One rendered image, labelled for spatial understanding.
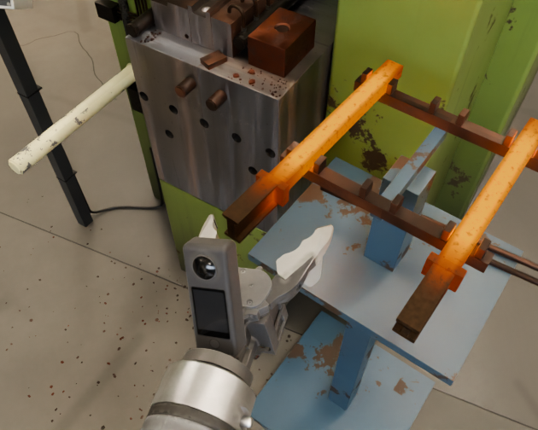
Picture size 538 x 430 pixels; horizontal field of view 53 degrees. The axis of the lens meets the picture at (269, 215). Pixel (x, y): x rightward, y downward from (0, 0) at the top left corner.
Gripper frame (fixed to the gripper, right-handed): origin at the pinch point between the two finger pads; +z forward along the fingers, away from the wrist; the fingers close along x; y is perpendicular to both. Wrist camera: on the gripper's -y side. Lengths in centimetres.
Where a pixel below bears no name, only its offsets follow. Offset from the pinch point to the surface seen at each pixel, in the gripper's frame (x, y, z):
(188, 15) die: -33, 1, 52
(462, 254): 21.7, 8.9, 4.2
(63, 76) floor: -156, 69, 137
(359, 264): 4.7, 32.2, 19.0
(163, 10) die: -39, 0, 54
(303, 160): 0.2, 3.6, 13.8
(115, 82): -70, 26, 67
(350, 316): 5.2, 32.9, 8.4
